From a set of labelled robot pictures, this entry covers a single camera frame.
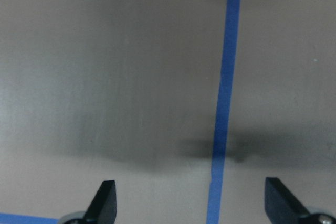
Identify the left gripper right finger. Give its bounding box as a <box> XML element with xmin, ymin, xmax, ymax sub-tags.
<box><xmin>264</xmin><ymin>177</ymin><xmax>336</xmax><ymax>224</ymax></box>

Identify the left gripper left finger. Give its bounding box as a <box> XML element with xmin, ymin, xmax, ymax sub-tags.
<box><xmin>58</xmin><ymin>179</ymin><xmax>118</xmax><ymax>224</ymax></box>

